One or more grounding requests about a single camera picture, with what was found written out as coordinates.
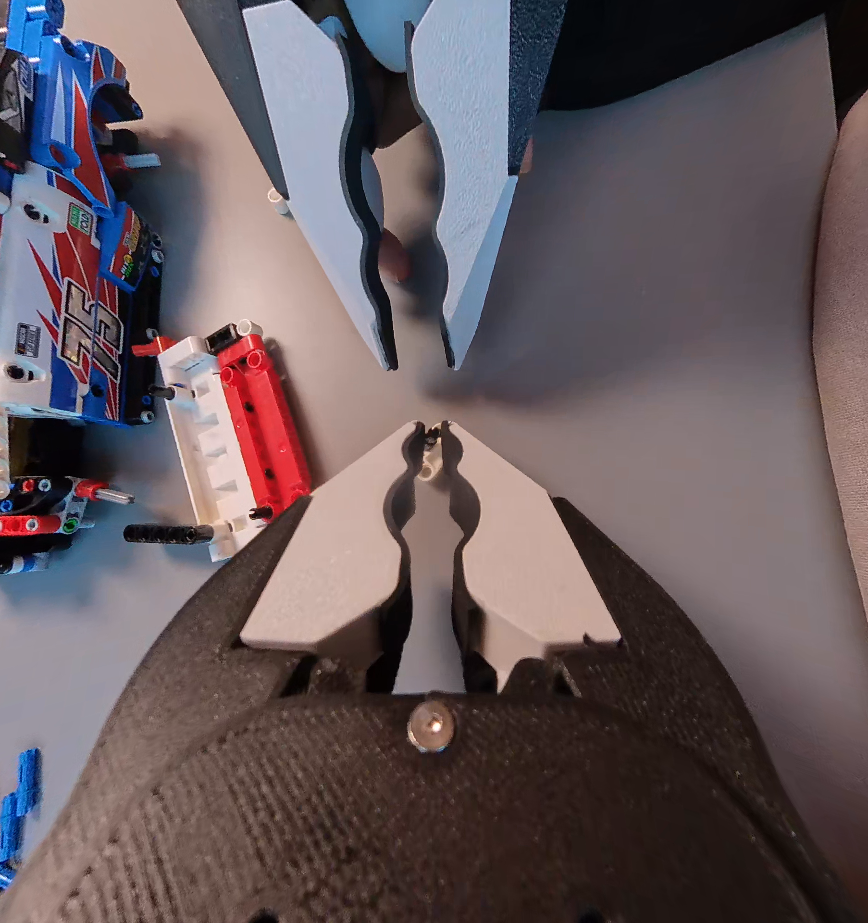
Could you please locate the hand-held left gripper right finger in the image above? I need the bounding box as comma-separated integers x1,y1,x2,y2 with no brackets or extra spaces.
438,420,622,695

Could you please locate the red white lego subassembly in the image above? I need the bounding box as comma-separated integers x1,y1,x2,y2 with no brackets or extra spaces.
123,319,314,563

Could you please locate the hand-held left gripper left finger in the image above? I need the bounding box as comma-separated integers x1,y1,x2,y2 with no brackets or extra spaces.
239,420,428,692

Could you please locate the person's right hand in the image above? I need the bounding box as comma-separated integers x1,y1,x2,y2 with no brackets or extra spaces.
376,228,413,284

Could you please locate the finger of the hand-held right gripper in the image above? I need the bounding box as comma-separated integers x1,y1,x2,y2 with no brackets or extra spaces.
243,0,400,373
404,0,520,372

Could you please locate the blue white lego race car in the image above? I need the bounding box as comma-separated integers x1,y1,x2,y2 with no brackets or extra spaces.
0,0,164,578

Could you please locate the cluster of blue black pegs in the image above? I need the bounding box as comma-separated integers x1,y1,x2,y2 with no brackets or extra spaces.
0,746,46,910

